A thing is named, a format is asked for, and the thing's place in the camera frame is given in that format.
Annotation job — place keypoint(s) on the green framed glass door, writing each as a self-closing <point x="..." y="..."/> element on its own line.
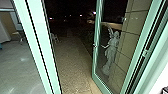
<point x="40" y="40"/>

